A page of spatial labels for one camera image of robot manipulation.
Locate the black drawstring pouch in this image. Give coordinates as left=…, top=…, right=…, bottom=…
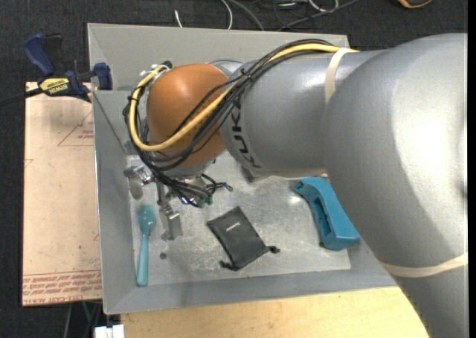
left=206, top=205, right=281, bottom=272

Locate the teal handle-shaped plastic piece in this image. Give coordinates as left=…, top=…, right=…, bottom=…
left=292, top=176, right=361, bottom=252

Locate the light blue plastic spoon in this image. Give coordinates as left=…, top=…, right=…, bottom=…
left=136, top=204, right=158, bottom=287

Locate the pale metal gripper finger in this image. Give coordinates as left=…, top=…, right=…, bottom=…
left=159, top=206, right=184, bottom=242
left=123, top=165, right=147, bottom=200

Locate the brown cardboard board, red print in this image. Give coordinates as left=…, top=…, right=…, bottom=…
left=22, top=81, right=103, bottom=307

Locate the grey metal bin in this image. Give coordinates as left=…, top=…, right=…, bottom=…
left=87, top=22, right=398, bottom=316

